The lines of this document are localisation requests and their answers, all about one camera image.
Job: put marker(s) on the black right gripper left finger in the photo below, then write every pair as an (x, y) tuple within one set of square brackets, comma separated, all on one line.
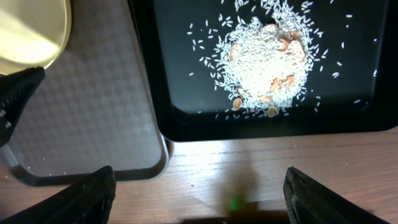
[(87, 201)]

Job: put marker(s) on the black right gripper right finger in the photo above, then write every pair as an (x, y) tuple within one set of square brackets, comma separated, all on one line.
[(308, 201)]

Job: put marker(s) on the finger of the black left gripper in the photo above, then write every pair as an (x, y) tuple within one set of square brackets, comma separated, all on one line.
[(16, 90)]

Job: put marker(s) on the yellow plate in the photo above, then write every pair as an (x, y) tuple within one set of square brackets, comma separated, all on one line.
[(33, 33)]

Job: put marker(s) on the black food waste tray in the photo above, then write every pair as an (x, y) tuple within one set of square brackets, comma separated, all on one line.
[(160, 27)]

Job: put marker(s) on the brown serving tray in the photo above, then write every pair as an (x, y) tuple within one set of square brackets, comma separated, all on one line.
[(93, 108)]

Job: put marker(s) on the spilled rice pile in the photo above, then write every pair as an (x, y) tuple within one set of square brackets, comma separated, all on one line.
[(258, 59)]

